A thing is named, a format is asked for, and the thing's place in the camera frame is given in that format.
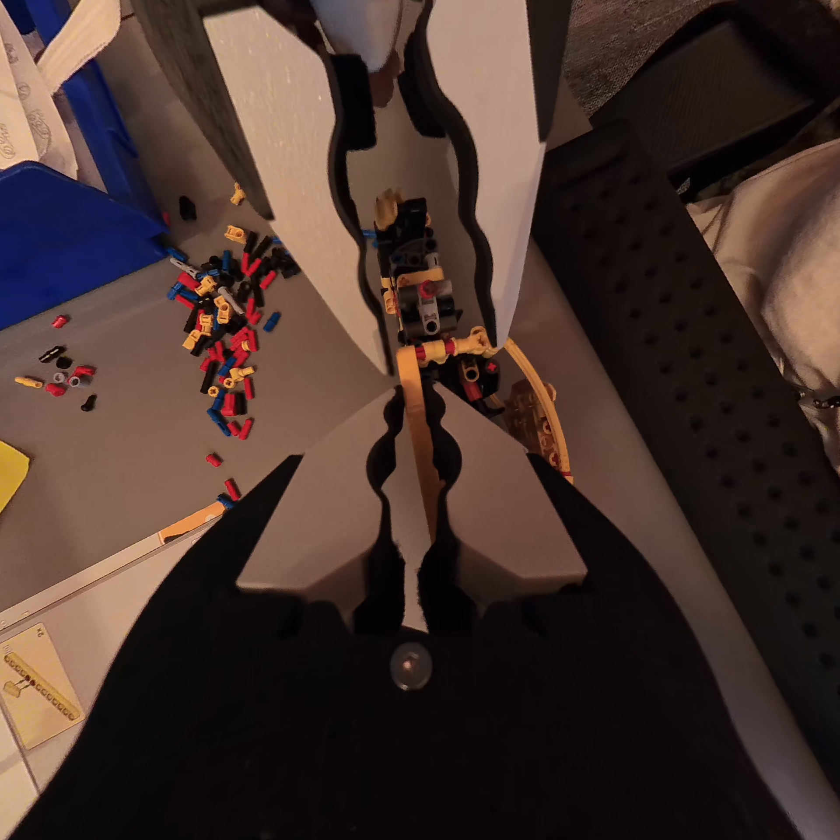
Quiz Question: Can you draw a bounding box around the blue plastic bin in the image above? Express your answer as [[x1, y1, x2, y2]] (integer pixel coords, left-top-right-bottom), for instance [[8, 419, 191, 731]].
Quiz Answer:
[[0, 0, 172, 332]]

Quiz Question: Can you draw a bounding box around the yellow sticky note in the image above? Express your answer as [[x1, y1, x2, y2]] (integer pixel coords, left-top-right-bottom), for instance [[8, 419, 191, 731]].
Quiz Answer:
[[0, 441, 30, 513]]

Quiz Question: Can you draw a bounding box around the grey desk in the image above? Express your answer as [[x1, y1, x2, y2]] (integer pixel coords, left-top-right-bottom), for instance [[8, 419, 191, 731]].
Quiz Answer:
[[0, 20, 840, 808]]

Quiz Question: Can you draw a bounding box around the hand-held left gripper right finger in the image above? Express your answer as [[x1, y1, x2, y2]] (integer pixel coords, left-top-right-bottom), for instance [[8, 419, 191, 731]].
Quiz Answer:
[[416, 382, 588, 634]]

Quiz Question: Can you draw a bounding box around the yellow brick car model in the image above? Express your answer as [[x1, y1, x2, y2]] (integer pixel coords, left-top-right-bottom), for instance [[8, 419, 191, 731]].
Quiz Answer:
[[374, 189, 577, 546]]

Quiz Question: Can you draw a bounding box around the small group of brick pins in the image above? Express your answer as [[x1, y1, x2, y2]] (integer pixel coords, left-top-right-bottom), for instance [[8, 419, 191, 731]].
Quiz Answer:
[[14, 315, 99, 413]]

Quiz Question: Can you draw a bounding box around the white crumpled paper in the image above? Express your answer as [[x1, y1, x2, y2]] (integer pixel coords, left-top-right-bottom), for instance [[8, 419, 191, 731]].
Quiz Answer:
[[0, 0, 122, 178]]

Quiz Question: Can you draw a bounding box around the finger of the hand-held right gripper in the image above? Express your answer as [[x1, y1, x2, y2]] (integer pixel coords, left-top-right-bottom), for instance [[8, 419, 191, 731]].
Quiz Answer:
[[397, 0, 549, 349], [202, 3, 403, 378]]

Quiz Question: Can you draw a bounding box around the large pile of brick pins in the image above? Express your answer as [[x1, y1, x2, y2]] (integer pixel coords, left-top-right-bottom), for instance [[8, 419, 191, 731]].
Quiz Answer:
[[165, 184, 303, 509]]

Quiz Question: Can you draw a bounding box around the black office chair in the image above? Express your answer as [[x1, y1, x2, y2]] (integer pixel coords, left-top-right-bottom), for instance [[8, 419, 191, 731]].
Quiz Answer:
[[587, 20, 821, 191]]

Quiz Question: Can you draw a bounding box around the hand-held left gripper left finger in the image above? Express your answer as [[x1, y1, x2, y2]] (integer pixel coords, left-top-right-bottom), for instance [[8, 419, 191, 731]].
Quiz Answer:
[[235, 386, 411, 634]]

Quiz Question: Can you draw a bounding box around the open instruction booklet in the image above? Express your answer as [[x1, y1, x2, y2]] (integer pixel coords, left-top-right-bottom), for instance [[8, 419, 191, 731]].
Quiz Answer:
[[0, 502, 227, 828]]

